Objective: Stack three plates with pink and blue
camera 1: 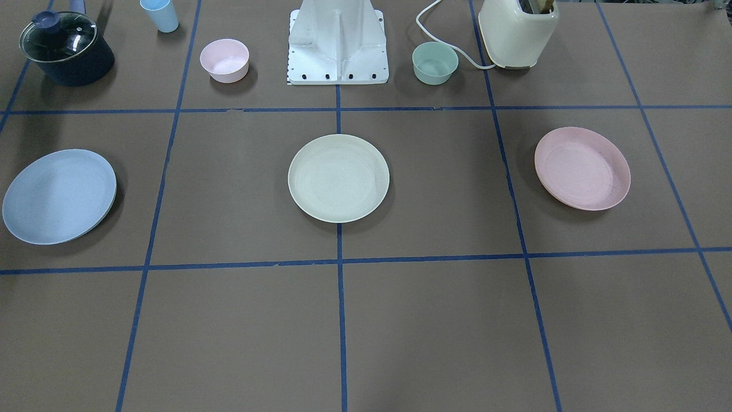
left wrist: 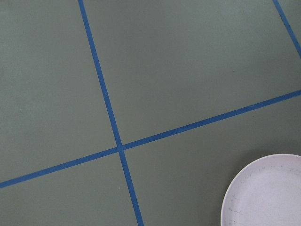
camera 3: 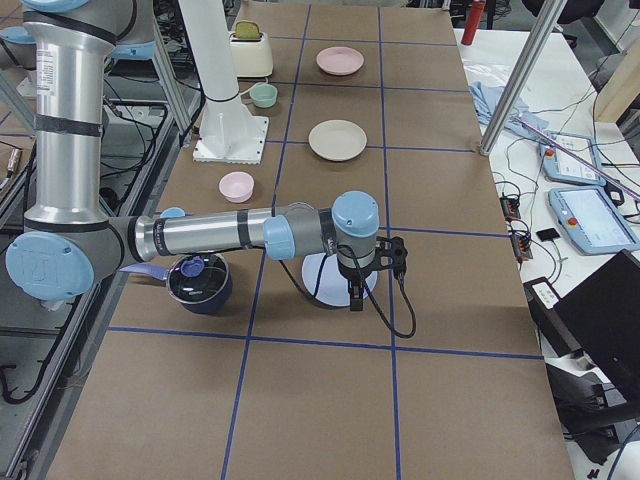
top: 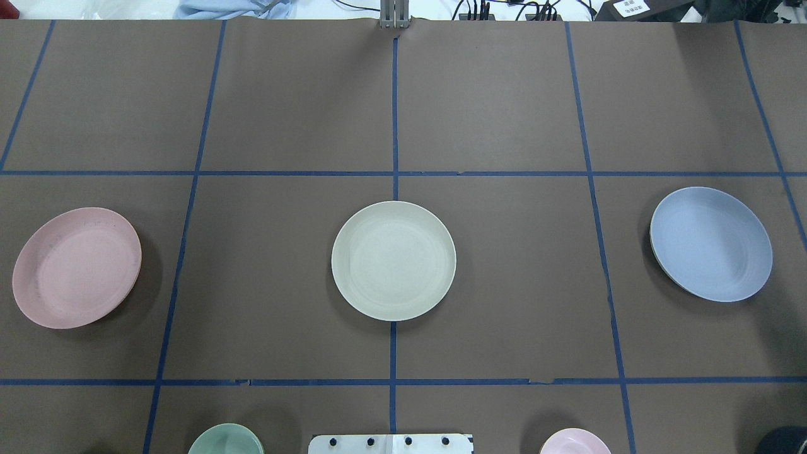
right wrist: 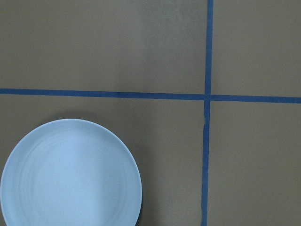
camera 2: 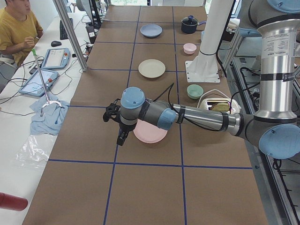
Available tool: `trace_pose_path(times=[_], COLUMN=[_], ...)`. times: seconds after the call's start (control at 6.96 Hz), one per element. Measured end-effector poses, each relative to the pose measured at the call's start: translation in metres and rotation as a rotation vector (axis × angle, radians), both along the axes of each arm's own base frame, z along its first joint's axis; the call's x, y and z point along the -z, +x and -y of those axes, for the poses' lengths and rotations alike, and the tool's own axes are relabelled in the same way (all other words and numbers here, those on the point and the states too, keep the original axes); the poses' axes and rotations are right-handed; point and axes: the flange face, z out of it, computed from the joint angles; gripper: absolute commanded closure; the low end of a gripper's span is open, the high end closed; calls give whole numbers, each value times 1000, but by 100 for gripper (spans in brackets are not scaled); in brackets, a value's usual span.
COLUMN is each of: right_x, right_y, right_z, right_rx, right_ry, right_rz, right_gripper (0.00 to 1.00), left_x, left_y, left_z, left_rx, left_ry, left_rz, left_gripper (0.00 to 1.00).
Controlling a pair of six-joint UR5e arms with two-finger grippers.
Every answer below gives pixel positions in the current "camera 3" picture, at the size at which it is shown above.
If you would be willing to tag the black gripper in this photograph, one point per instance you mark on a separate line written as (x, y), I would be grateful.
(354, 278)

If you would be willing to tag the blue plate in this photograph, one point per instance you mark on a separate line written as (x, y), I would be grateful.
(333, 287)

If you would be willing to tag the pink plate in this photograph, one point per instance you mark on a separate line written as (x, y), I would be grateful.
(340, 60)

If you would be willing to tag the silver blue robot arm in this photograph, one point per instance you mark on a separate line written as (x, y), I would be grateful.
(69, 243)

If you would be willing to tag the dark blue lidded pot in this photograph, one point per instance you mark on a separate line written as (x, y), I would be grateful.
(201, 283)

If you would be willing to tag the cream plate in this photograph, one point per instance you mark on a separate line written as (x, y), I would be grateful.
(337, 140)

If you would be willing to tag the pink bowl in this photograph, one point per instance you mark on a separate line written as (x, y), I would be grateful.
(237, 186)

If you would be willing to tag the light blue cup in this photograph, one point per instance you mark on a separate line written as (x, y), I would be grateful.
(173, 212)

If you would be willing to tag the green bowl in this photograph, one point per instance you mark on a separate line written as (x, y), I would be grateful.
(263, 95)

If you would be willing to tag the light blue cloth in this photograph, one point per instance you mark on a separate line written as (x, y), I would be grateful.
(486, 99)

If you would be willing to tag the far teach pendant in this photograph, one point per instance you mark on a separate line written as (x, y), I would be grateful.
(560, 167)

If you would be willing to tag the teach pendant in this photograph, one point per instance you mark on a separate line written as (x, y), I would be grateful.
(591, 220)
(560, 167)

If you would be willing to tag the black laptop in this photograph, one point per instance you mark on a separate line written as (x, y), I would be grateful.
(600, 317)

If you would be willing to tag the near teach pendant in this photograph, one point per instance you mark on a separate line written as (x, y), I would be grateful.
(591, 220)

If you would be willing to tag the cream toaster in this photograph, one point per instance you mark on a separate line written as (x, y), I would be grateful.
(251, 50)

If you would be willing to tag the red bottle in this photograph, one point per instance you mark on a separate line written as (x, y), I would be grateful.
(473, 22)

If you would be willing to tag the white camera stand base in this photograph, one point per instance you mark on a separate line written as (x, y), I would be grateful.
(228, 132)

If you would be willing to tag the aluminium frame post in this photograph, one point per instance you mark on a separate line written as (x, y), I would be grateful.
(533, 46)

